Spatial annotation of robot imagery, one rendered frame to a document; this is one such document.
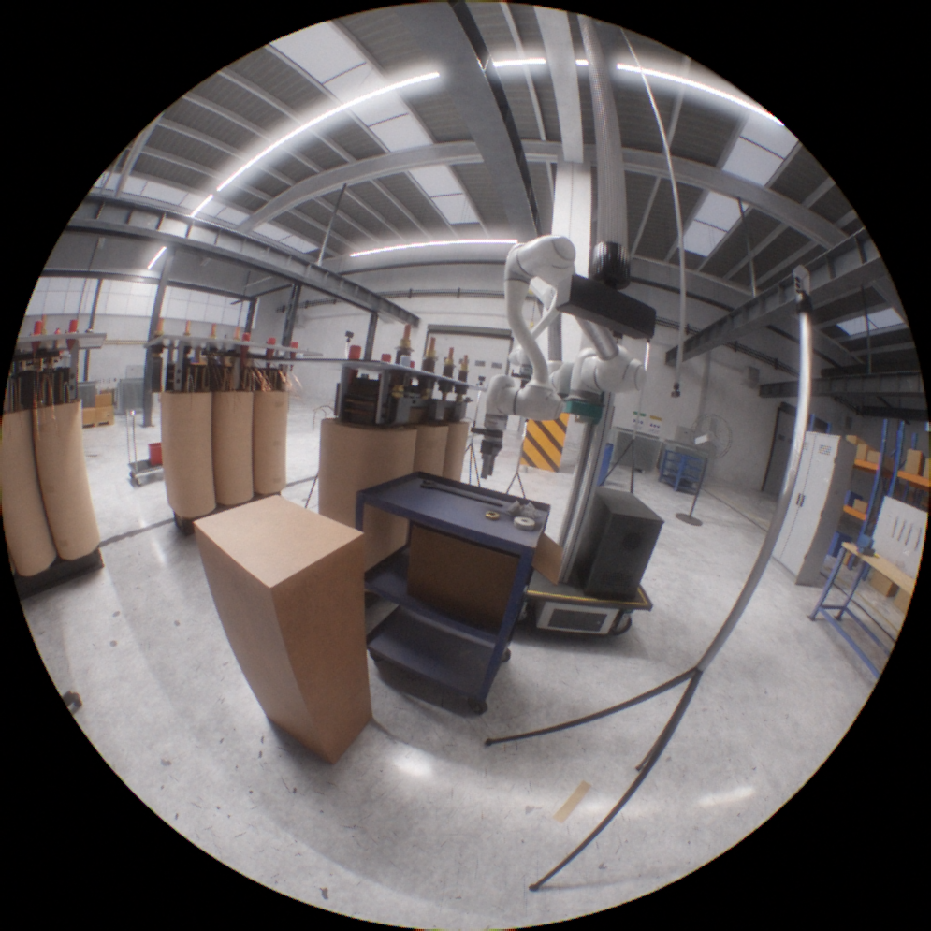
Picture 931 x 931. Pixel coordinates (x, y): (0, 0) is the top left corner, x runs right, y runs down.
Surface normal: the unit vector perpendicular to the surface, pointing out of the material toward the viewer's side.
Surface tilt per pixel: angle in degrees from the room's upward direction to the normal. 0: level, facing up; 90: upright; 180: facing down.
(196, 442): 90
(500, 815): 0
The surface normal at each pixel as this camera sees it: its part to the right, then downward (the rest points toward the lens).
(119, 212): 0.94, 0.21
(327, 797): 0.15, -0.96
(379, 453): 0.39, 0.26
